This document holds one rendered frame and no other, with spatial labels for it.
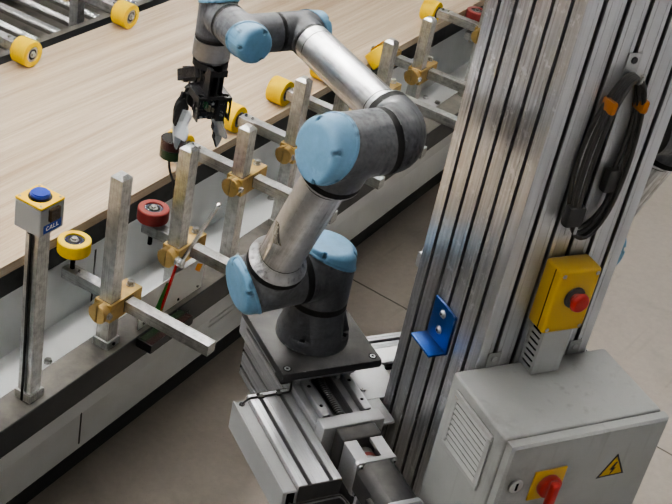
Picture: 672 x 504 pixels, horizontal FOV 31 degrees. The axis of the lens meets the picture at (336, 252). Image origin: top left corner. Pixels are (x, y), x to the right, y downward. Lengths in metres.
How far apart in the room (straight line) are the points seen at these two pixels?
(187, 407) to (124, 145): 0.94
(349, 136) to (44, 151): 1.46
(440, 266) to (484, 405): 0.29
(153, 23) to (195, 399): 1.23
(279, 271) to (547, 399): 0.54
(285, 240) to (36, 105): 1.47
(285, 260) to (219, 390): 1.77
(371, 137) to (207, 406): 2.02
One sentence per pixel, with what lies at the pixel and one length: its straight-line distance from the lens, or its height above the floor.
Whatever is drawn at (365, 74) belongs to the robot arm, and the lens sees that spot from 2.22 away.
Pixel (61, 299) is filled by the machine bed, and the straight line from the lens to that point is 3.14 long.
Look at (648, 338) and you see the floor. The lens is 4.79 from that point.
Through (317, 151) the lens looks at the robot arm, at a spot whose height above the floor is 1.60.
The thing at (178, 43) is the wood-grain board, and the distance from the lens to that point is 4.01.
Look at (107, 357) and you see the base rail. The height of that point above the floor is 0.70.
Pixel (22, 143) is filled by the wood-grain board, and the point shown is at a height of 0.90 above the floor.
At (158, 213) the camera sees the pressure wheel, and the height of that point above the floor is 0.91.
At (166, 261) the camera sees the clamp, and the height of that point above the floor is 0.84.
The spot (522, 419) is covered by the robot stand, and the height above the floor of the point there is 1.23.
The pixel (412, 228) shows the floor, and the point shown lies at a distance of 5.00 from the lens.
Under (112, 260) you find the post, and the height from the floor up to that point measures 0.95.
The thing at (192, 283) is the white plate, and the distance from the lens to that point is 3.16.
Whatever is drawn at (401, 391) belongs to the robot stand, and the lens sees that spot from 2.49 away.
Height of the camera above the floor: 2.55
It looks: 33 degrees down
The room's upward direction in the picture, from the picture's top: 12 degrees clockwise
